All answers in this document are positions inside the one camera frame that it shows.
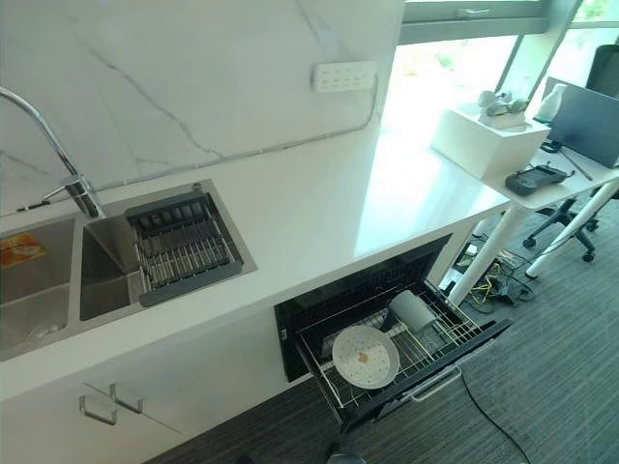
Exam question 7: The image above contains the yellow floor cable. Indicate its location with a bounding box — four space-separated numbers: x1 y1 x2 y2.
471 278 507 307

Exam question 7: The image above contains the black handheld controller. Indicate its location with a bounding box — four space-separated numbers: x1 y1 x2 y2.
505 162 575 196

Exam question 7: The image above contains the chrome kitchen faucet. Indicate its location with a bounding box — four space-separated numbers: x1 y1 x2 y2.
0 86 106 219

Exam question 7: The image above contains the silver cabinet handle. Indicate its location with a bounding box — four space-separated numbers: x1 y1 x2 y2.
108 383 145 415
78 394 121 421

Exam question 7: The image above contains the white speckled plate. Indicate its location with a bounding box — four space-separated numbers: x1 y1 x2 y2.
331 325 401 388

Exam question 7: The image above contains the black dishwasher drawer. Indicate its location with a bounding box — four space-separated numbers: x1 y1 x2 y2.
273 233 514 430

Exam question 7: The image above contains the dark sink drain rack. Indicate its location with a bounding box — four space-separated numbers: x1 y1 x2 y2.
124 191 247 308

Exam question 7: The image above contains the grey wall cable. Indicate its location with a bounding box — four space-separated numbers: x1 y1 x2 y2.
123 84 379 185

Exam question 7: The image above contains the white desk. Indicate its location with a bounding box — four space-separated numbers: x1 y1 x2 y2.
448 142 619 302

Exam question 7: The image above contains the silver dishwasher drawer handle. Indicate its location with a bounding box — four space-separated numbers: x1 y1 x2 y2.
404 365 463 403

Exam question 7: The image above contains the white wall power strip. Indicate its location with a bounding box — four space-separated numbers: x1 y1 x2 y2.
310 60 378 94

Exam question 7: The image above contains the grey window frame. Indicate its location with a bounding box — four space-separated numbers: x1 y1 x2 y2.
399 0 619 107

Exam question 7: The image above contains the grey figurine ornament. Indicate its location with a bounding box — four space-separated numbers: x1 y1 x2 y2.
477 90 531 131

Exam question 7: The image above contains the white kitchen cabinet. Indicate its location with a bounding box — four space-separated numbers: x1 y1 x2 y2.
0 197 512 464

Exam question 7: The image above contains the white box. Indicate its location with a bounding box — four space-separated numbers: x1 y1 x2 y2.
429 102 552 183

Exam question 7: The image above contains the grey laptop monitor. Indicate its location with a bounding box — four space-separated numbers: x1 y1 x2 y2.
548 84 619 169

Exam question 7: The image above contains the white wire dish rack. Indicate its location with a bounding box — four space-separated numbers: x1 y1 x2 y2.
300 288 496 425

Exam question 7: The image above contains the black office chair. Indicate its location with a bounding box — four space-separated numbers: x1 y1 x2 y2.
522 43 619 263

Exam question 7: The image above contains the stainless steel double sink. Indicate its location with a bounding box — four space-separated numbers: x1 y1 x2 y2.
0 179 258 363

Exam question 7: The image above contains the grey cup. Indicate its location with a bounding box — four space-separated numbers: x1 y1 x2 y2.
388 289 438 335

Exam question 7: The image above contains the black floor cable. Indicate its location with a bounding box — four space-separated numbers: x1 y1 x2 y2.
457 372 534 464

